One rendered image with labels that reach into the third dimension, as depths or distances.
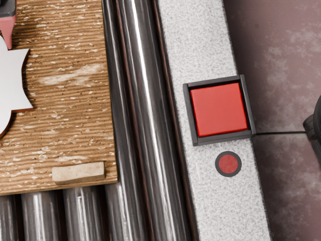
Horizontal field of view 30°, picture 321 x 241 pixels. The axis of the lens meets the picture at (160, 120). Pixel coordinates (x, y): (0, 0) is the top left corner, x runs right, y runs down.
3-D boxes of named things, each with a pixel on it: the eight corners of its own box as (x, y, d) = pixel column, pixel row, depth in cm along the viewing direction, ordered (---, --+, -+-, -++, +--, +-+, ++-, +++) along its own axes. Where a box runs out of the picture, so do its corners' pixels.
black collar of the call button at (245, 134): (242, 78, 74) (244, 73, 72) (255, 137, 72) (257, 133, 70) (182, 88, 74) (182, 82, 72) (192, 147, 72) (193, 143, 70)
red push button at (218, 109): (237, 85, 74) (239, 81, 72) (247, 132, 72) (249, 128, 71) (189, 93, 74) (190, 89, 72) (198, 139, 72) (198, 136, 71)
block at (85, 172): (106, 165, 69) (103, 160, 66) (107, 180, 68) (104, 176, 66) (55, 171, 69) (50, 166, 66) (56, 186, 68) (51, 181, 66)
